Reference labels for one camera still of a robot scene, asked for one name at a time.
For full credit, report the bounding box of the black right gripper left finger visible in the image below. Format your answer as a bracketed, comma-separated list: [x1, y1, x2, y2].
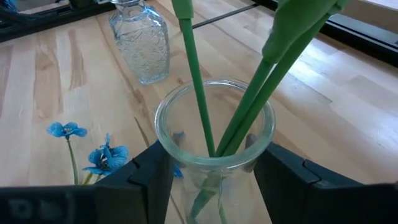
[0, 139, 175, 224]

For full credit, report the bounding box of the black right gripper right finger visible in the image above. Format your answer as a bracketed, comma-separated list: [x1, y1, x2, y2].
[253, 141, 398, 224]

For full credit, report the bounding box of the blue flower bunch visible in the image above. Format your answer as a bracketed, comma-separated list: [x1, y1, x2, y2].
[46, 121, 185, 187]

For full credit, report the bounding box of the smooth clear glass vase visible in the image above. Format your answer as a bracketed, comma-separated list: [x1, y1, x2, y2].
[154, 77, 277, 224]

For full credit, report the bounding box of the textured cut-glass vase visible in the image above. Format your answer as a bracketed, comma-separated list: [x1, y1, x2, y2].
[108, 0, 171, 85]

